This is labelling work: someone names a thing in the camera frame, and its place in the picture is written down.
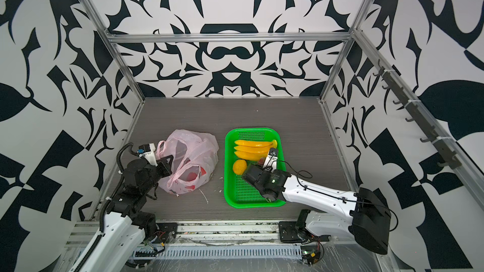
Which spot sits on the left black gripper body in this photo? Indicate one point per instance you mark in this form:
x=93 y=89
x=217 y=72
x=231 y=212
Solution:
x=154 y=174

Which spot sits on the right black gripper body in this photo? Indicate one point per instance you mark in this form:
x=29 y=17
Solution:
x=263 y=192

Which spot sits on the green plastic basket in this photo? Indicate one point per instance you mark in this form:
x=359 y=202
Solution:
x=237 y=192

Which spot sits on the yellow orange fruit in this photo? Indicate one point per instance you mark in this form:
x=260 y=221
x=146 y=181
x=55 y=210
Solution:
x=239 y=167

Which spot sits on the yellow banana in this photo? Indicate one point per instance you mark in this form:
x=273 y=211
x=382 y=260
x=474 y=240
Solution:
x=253 y=150

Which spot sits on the pink knotted plastic bag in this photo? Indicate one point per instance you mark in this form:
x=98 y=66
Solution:
x=195 y=156

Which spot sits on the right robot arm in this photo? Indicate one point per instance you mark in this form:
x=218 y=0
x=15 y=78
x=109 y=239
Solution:
x=361 y=213

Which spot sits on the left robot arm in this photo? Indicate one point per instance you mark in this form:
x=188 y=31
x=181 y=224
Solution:
x=124 y=226

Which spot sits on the small electronics board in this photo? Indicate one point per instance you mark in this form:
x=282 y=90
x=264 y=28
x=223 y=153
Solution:
x=311 y=255

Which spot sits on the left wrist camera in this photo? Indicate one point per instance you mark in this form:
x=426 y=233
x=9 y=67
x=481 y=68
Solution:
x=148 y=151

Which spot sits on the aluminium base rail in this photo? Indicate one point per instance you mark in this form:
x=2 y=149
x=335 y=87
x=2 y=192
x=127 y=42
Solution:
x=221 y=231

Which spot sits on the white slotted cable duct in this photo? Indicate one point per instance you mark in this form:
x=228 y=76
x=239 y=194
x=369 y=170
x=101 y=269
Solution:
x=223 y=252

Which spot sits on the aluminium frame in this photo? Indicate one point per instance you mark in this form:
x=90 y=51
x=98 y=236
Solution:
x=468 y=173

